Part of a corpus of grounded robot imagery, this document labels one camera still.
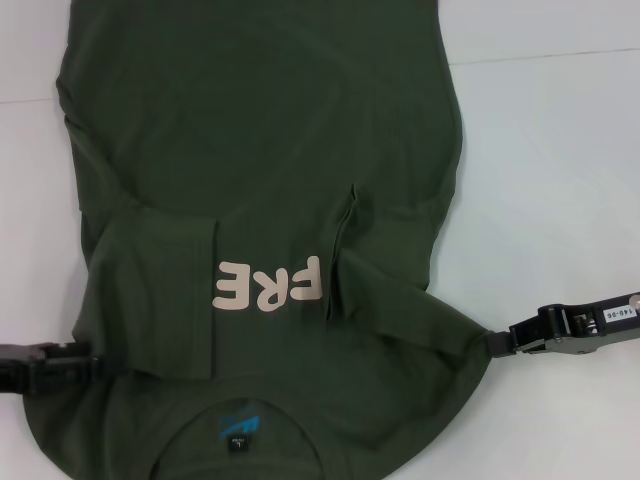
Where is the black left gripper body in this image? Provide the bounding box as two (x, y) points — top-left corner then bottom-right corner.
(0, 343), (49, 402)

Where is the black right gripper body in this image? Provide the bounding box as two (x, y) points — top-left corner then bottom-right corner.
(537, 288), (640, 359)

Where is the dark green FREE! T-shirt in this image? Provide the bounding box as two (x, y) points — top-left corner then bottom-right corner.
(22, 0), (496, 480)

